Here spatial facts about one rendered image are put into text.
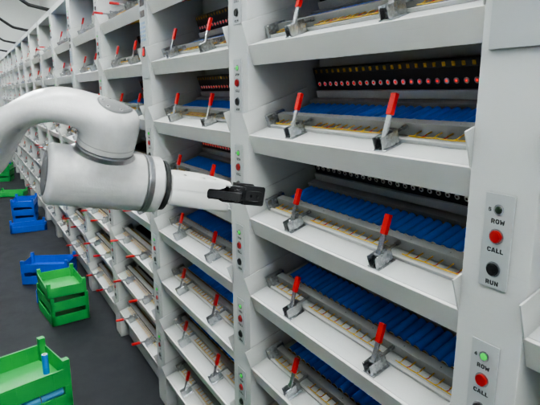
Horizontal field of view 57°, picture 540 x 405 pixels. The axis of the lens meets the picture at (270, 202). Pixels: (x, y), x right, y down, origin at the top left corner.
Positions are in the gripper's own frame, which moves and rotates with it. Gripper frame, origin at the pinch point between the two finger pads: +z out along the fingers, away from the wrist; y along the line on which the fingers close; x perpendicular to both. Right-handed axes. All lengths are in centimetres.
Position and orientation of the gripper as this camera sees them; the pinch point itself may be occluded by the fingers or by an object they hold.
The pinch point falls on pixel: (247, 194)
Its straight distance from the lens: 83.6
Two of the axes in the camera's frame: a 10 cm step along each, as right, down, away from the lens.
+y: 5.2, 1.7, -8.4
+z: 8.4, 0.8, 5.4
